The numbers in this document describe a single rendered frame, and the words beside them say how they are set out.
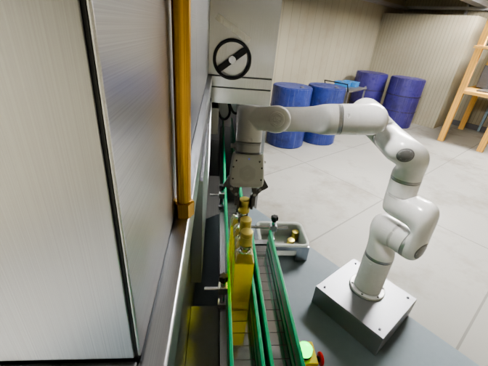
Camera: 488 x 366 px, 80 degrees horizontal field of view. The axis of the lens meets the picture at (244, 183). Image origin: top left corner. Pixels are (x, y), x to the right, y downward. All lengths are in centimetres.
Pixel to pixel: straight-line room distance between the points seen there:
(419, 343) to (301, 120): 86
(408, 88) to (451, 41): 129
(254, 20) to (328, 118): 106
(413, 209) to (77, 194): 88
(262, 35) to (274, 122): 104
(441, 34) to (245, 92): 647
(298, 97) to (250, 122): 373
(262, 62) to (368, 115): 105
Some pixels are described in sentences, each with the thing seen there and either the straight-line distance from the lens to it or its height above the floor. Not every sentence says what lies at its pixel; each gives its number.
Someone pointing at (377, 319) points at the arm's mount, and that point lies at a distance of 115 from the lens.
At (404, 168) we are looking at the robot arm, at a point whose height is 135.
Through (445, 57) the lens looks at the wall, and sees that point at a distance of 786.
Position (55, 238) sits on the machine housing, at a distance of 22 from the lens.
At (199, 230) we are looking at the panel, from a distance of 78.
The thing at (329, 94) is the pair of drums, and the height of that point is 84.
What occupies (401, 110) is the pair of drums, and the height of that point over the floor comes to 38.
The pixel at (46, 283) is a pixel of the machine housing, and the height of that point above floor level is 149.
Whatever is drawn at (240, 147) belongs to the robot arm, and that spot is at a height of 135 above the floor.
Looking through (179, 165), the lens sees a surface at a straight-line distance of 40.
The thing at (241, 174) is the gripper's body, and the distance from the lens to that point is 84.
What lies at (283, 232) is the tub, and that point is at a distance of 145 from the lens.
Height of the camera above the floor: 165
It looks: 28 degrees down
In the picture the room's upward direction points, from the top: 5 degrees clockwise
